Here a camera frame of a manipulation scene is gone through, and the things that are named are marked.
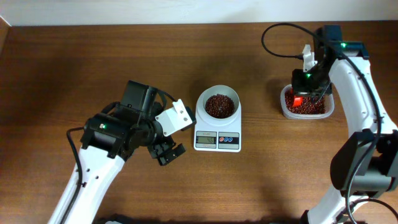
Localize white bowl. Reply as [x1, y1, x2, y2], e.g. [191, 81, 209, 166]
[197, 85, 241, 120]

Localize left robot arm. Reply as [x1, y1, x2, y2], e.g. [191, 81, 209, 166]
[49, 81, 196, 223]

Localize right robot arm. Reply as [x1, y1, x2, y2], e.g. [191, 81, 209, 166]
[292, 25, 397, 223]

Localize red beans in container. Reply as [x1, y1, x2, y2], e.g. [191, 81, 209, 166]
[284, 90, 325, 114]

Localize red beans in bowl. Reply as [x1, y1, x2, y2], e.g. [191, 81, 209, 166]
[205, 94, 234, 119]

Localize white digital kitchen scale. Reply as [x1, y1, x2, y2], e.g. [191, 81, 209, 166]
[193, 101, 242, 152]

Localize clear plastic container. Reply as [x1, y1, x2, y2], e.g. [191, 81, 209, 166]
[280, 84, 335, 119]

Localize orange measuring scoop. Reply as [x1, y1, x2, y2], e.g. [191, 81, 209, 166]
[289, 89, 303, 108]

